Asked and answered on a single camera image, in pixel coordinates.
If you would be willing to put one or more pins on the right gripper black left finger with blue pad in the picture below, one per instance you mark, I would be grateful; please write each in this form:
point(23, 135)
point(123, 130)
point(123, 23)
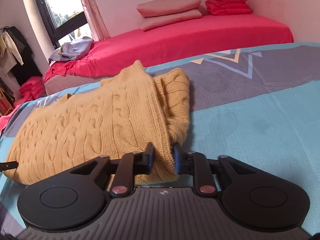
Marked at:
point(131, 165)

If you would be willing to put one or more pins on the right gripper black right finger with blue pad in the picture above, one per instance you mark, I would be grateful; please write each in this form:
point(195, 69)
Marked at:
point(196, 165)

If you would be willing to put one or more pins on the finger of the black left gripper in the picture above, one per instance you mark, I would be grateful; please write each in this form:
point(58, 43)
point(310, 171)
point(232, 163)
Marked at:
point(8, 165)

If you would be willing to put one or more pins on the mustard cable-knit sweater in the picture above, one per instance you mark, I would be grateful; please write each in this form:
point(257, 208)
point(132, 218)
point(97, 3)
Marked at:
point(121, 116)

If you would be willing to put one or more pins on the hanging clothes on rack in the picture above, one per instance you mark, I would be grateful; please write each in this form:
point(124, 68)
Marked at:
point(17, 57)

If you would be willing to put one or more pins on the wooden shelf unit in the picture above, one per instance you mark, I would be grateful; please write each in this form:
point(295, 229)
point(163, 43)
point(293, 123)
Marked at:
point(7, 99)

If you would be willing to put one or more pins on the red folded blankets by shelf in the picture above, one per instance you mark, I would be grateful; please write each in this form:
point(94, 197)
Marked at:
point(31, 90)

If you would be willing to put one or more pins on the red sheeted bed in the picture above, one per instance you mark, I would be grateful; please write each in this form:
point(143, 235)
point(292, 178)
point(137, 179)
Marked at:
point(177, 41)

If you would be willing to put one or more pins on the crumpled light blue garment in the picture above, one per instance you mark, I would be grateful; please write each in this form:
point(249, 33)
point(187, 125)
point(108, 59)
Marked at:
point(71, 51)

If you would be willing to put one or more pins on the pink lace curtain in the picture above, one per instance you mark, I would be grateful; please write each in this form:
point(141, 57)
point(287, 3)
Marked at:
point(95, 20)

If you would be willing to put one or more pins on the lower pink pillow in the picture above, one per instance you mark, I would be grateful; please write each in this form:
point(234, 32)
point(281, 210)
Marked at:
point(160, 21)

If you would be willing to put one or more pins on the pink pillow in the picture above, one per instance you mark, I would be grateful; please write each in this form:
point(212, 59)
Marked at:
point(166, 7)
point(160, 21)

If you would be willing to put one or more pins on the upper pink pillow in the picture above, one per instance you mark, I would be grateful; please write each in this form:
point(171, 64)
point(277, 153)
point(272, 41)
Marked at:
point(166, 7)

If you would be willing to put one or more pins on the folded red blanket stack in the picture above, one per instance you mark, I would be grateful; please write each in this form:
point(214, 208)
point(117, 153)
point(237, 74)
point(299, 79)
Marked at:
point(228, 7)

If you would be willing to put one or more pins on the black framed window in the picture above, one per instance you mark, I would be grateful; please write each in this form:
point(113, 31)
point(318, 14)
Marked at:
point(64, 20)

